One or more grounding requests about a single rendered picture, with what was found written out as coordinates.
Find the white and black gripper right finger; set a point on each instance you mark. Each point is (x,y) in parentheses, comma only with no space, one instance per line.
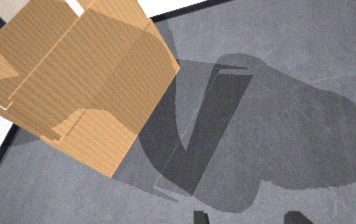
(296,217)

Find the black table edge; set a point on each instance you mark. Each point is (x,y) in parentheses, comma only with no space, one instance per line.
(163,16)

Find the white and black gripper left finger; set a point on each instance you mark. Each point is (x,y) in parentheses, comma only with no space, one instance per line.
(201,218)

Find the brown cardboard box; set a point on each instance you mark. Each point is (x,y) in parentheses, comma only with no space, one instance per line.
(103,75)

